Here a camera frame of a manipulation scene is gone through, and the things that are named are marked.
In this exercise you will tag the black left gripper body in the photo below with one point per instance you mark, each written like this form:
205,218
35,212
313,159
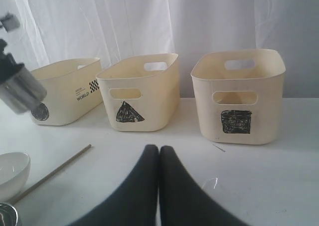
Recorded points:
9,22

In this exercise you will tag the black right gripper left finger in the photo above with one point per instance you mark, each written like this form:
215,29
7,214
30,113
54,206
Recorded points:
134,202

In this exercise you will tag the wooden chopstick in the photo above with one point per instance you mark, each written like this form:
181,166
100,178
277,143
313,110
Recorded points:
50,175

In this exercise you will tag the cream bin with square mark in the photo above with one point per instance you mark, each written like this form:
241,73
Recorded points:
238,95

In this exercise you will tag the cream bin with circle mark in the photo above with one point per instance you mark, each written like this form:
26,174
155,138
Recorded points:
72,91

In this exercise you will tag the cream bin with triangle mark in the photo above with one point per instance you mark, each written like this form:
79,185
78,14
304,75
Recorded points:
141,93

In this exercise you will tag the white curtain backdrop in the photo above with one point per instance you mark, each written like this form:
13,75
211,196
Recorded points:
112,30

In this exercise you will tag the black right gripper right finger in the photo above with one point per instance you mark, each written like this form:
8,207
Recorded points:
182,201

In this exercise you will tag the white ceramic bowl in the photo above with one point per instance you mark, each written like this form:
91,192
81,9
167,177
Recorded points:
14,172

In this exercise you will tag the steel mug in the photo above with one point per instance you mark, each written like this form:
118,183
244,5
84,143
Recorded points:
19,89

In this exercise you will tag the stainless steel bowl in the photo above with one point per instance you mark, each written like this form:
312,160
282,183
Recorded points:
8,215

